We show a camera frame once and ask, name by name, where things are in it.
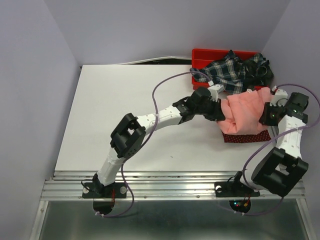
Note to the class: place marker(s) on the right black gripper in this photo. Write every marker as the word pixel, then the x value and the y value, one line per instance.
pixel 265 119

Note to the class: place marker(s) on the red polka dot skirt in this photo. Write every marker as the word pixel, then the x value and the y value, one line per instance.
pixel 263 136

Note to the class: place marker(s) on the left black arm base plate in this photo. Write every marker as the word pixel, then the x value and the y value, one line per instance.
pixel 104 199

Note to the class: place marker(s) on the red plastic bin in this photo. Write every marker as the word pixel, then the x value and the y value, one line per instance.
pixel 202 57

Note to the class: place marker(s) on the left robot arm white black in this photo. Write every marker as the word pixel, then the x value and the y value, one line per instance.
pixel 129 135

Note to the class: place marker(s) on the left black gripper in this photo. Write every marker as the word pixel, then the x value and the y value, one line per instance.
pixel 216 113

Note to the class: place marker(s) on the plaid navy skirt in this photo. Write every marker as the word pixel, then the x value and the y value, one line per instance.
pixel 236 74

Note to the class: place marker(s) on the pink pleated skirt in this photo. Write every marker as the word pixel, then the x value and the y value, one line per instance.
pixel 243 111

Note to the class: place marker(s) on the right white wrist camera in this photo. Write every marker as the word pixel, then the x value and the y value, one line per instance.
pixel 279 97

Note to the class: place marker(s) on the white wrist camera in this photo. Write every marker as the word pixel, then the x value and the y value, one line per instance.
pixel 279 97
pixel 215 90

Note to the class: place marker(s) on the aluminium frame rail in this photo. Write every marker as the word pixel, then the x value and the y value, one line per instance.
pixel 173 181

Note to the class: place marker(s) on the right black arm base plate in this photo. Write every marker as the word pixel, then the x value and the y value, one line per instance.
pixel 240 195

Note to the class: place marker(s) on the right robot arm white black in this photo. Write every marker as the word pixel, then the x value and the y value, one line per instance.
pixel 282 168

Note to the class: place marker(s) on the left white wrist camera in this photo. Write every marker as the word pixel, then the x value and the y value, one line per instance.
pixel 215 90

